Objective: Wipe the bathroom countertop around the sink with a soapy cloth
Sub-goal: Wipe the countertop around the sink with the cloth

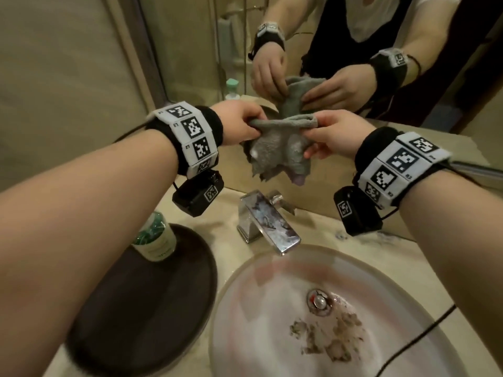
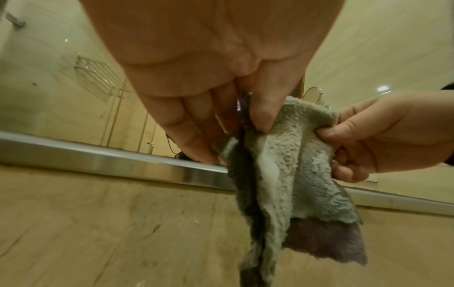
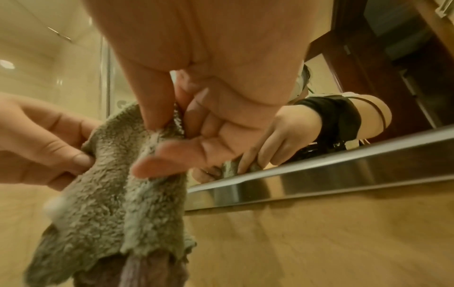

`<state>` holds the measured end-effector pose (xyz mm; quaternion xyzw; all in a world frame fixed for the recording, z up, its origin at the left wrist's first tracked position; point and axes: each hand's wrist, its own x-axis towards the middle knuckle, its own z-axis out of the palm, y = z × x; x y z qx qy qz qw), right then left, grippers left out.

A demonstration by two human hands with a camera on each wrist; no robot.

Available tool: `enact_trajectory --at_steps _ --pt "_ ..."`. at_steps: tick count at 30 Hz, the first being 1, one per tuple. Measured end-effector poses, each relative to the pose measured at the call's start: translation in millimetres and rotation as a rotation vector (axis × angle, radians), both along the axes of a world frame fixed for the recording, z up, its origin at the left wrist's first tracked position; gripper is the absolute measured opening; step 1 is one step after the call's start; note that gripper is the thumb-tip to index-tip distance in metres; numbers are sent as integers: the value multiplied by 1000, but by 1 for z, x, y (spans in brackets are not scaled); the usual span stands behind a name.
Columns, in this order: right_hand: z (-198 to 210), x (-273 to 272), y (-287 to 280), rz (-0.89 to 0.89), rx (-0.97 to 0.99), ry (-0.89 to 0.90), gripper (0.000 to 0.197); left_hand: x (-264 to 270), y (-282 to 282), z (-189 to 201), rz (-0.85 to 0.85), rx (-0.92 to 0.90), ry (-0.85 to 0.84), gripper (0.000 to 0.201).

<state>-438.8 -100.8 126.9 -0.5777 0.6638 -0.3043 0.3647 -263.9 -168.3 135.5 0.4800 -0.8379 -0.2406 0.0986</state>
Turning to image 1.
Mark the person's left hand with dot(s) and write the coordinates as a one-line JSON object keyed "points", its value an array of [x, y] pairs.
{"points": [[235, 121]]}

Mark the person's right hand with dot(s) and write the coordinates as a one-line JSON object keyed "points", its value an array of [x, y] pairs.
{"points": [[345, 133]]}

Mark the person's left thumb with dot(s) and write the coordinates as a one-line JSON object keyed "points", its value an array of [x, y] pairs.
{"points": [[253, 111]]}

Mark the person's right thumb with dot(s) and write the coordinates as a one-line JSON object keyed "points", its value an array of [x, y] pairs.
{"points": [[328, 119]]}

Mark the grey cloth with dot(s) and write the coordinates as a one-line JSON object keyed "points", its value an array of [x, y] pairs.
{"points": [[275, 149]]}

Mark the person's left forearm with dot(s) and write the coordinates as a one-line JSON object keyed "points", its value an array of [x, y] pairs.
{"points": [[86, 227]]}

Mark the person's right forearm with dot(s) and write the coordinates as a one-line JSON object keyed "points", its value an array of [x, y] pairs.
{"points": [[456, 239]]}

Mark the black wristband with marker tiles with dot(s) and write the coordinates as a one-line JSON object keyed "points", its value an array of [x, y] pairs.
{"points": [[397, 164], [188, 133]]}

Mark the chrome faucet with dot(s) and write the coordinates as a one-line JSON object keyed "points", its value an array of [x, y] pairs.
{"points": [[267, 225]]}

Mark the white bottle with green label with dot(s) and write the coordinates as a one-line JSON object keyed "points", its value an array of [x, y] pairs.
{"points": [[155, 239]]}

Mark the metal drain stopper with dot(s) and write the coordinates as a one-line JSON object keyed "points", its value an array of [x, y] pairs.
{"points": [[320, 302]]}

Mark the brown dirt residue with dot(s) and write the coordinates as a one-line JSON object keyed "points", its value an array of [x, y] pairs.
{"points": [[334, 337]]}

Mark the white sink basin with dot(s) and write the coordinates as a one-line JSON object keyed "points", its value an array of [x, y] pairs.
{"points": [[267, 333]]}

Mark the dark brown round tray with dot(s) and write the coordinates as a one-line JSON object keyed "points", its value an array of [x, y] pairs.
{"points": [[149, 310]]}

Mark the wall mirror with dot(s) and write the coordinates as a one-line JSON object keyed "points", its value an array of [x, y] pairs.
{"points": [[353, 39]]}

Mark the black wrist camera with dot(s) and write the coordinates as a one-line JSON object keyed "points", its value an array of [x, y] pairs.
{"points": [[196, 194], [355, 211]]}

